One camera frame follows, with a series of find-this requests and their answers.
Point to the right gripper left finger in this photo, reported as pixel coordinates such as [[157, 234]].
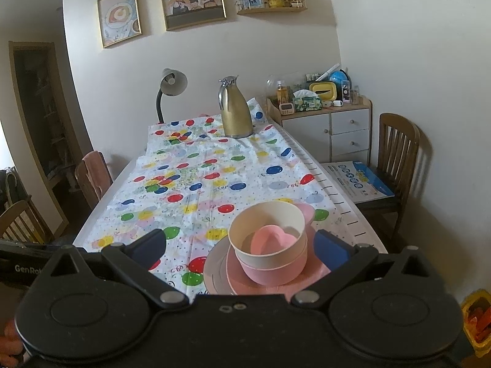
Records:
[[132, 265]]

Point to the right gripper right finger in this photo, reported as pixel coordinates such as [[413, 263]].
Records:
[[345, 262]]

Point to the pink mouse-ear plate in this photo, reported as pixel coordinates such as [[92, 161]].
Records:
[[313, 271]]

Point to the pink bowl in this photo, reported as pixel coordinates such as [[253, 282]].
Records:
[[277, 276]]

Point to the cream bowl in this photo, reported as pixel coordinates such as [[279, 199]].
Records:
[[288, 216]]

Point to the pink heart dish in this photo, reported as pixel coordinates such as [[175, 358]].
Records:
[[270, 239]]

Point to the large white plate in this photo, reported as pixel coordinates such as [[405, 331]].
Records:
[[215, 278]]

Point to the small kitchen timer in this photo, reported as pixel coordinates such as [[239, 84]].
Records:
[[287, 108]]

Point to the left hand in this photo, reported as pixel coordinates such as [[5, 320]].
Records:
[[11, 348]]

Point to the near left wooden chair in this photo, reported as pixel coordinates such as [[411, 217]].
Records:
[[22, 223]]

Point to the wooden chair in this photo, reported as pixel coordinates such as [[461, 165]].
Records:
[[85, 185], [399, 142], [22, 223]]

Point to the blue white package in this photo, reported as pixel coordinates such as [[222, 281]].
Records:
[[358, 181]]

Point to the balloon birthday tablecloth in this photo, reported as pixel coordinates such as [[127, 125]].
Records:
[[192, 182]]

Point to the white drawer cabinet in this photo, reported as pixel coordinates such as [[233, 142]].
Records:
[[331, 134]]

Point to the right wooden chair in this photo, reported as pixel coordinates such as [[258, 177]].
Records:
[[399, 142]]

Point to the yellow tissue box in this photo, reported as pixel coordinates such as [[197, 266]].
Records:
[[327, 91]]

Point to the gold thermos jug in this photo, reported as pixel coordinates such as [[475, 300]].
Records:
[[235, 113]]

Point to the orange juice bottle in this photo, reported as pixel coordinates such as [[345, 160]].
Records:
[[282, 93]]

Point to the grey desk lamp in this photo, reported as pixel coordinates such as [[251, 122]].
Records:
[[172, 83]]

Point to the blue globe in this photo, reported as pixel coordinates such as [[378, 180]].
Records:
[[338, 77]]

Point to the food picture frame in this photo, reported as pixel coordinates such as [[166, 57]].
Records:
[[118, 21]]

